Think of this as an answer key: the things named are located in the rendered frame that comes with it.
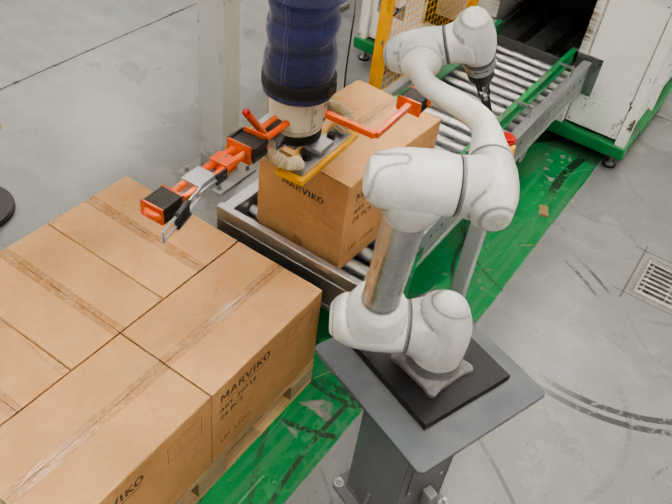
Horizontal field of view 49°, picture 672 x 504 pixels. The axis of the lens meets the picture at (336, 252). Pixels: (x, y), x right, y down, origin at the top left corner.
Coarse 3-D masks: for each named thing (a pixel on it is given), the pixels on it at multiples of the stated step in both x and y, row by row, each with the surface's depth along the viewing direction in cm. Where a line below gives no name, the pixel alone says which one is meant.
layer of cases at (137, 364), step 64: (128, 192) 292; (0, 256) 259; (64, 256) 263; (128, 256) 266; (192, 256) 270; (256, 256) 274; (0, 320) 239; (64, 320) 242; (128, 320) 245; (192, 320) 248; (256, 320) 251; (0, 384) 221; (64, 384) 224; (128, 384) 226; (192, 384) 229; (256, 384) 253; (0, 448) 206; (64, 448) 208; (128, 448) 210; (192, 448) 233
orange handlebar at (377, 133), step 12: (408, 108) 233; (276, 120) 220; (336, 120) 224; (348, 120) 223; (396, 120) 228; (276, 132) 215; (360, 132) 222; (372, 132) 220; (384, 132) 223; (216, 156) 202; (228, 156) 202; (240, 156) 204; (204, 168) 198; (216, 168) 202; (228, 168) 200; (192, 192) 191; (156, 216) 182
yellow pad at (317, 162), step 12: (324, 132) 238; (336, 132) 238; (348, 132) 239; (336, 144) 233; (348, 144) 236; (300, 156) 227; (312, 156) 227; (324, 156) 228; (336, 156) 232; (312, 168) 224; (288, 180) 221; (300, 180) 218
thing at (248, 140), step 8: (240, 128) 211; (248, 128) 211; (232, 136) 209; (240, 136) 210; (248, 136) 210; (256, 136) 210; (264, 136) 209; (232, 144) 207; (240, 144) 205; (248, 144) 207; (256, 144) 208; (264, 144) 208; (248, 152) 205; (256, 152) 206; (264, 152) 210; (248, 160) 207; (256, 160) 208
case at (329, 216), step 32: (352, 96) 287; (384, 96) 289; (416, 128) 275; (352, 160) 256; (288, 192) 265; (320, 192) 255; (352, 192) 248; (288, 224) 275; (320, 224) 264; (352, 224) 261; (320, 256) 273; (352, 256) 276
